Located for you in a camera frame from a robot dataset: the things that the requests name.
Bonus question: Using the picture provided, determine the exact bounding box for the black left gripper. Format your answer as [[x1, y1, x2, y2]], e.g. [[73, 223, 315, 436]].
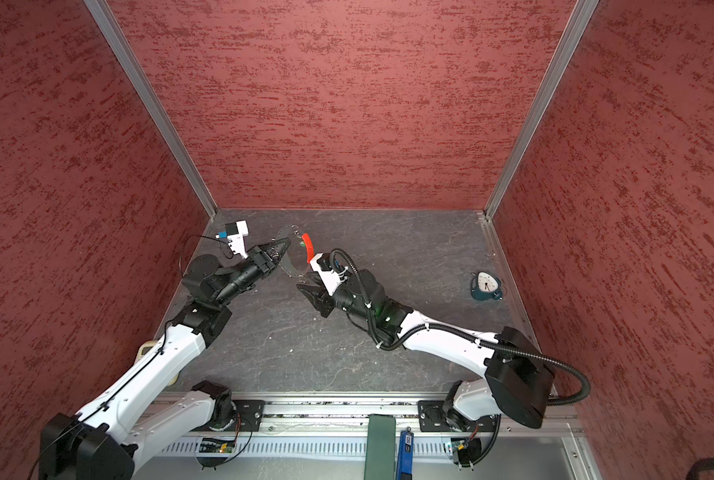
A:
[[215, 237, 291, 305]]

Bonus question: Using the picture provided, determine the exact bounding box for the perforated metal keyring red handle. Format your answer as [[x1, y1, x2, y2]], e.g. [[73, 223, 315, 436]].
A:
[[277, 224, 315, 280]]

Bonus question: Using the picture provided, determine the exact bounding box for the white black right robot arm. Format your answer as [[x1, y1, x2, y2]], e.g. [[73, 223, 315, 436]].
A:
[[297, 269, 555, 431]]

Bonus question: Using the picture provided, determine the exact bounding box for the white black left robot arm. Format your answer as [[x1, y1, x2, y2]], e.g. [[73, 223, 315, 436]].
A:
[[29, 238, 291, 479]]

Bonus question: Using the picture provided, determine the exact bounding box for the dark green block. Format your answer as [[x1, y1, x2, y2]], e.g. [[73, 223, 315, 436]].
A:
[[364, 414, 397, 480]]

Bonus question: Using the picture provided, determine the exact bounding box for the teal kitchen scale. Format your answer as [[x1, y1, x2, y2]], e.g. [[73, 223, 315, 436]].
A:
[[470, 271, 503, 301]]

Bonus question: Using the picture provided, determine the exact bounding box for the left circuit board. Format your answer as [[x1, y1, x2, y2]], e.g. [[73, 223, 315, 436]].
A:
[[198, 438, 237, 455]]

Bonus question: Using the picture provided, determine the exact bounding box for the circuit board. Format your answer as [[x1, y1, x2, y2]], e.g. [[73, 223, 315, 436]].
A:
[[198, 438, 237, 455], [447, 437, 482, 468]]

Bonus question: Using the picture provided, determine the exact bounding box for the blue device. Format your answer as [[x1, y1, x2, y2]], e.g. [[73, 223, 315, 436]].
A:
[[396, 427, 414, 480]]

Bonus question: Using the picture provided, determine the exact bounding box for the right circuit board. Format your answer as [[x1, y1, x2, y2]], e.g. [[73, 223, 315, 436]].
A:
[[447, 437, 482, 468]]

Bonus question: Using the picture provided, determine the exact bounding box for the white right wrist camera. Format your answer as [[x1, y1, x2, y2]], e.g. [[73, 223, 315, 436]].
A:
[[309, 253, 349, 296]]

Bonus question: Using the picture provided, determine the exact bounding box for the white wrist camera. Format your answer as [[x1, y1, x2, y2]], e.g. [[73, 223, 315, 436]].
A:
[[215, 220, 249, 259], [309, 253, 349, 296]]

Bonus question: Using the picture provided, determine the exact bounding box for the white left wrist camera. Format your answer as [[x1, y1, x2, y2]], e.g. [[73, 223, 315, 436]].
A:
[[215, 220, 249, 259]]

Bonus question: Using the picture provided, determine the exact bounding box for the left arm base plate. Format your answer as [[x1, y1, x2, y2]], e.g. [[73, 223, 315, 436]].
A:
[[207, 400, 266, 432]]

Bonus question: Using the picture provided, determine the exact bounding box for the aluminium front rail frame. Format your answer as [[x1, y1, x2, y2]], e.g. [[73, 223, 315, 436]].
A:
[[155, 392, 602, 479]]

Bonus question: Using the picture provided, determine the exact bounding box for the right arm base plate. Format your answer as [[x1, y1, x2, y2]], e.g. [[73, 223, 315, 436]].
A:
[[417, 400, 496, 434]]

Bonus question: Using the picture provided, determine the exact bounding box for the black corrugated right cable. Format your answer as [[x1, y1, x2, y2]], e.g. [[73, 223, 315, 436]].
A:
[[330, 248, 592, 407]]

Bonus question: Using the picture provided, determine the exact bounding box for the left aluminium corner post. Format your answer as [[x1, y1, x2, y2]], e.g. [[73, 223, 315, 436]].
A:
[[83, 0, 219, 219]]

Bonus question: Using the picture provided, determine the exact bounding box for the aluminium corner post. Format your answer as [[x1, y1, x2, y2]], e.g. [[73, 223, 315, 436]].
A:
[[484, 0, 599, 222], [83, 0, 219, 219]]

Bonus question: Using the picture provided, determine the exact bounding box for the right aluminium corner post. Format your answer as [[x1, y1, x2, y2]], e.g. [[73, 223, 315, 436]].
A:
[[484, 0, 599, 222]]

